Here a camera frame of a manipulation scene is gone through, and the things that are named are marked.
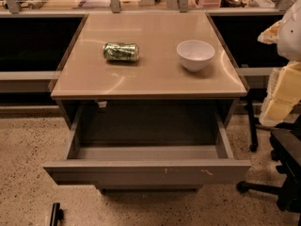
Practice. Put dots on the black office chair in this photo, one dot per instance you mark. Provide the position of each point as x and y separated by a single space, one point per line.
286 143

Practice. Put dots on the crushed green soda can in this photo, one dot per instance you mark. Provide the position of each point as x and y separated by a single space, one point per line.
120 51

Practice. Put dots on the white bowl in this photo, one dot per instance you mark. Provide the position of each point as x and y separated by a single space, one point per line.
195 55

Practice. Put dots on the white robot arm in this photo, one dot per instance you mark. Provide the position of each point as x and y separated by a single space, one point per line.
284 85

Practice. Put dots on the grey drawer cabinet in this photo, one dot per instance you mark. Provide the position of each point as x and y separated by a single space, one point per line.
157 78

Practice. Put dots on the black desk leg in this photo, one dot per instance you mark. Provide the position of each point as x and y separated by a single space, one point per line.
252 125

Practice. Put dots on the grey bottom drawer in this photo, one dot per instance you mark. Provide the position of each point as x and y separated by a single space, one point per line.
120 189

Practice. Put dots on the black object on floor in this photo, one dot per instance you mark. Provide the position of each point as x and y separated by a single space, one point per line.
57 215

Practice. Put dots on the grey drawer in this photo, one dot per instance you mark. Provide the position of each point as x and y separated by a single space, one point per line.
147 145
120 189

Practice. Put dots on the grey top drawer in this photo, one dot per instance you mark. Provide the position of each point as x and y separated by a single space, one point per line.
147 145

